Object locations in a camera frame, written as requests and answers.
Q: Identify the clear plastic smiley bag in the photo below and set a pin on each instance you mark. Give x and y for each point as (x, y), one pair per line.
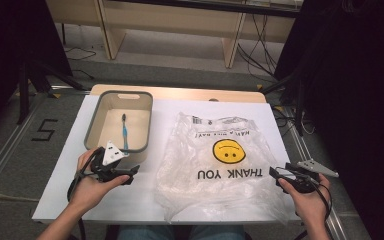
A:
(213, 186)

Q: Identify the person's left hand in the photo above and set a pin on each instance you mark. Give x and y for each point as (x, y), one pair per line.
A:
(91, 190)

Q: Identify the black curtain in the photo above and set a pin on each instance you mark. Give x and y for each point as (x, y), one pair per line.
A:
(6, 40)
(356, 83)

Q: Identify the person's right hand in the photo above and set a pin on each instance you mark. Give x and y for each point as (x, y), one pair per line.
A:
(308, 206)

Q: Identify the blue toothbrush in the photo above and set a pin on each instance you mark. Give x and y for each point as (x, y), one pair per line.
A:
(125, 133)

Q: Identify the beige bin with grey rim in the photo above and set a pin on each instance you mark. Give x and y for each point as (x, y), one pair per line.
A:
(113, 103)

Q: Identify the black tripod stand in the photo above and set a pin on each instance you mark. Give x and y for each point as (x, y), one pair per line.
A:
(296, 93)
(30, 83)

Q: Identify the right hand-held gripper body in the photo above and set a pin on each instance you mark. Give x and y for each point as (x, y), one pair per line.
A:
(308, 176)

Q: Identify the light wooden desk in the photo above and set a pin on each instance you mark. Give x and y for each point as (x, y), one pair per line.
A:
(166, 20)

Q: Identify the wooden table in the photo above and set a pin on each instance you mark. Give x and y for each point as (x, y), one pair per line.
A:
(180, 92)

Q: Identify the white table cover board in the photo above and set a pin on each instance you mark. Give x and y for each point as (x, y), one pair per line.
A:
(140, 196)

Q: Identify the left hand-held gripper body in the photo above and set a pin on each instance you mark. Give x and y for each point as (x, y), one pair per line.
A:
(108, 166)

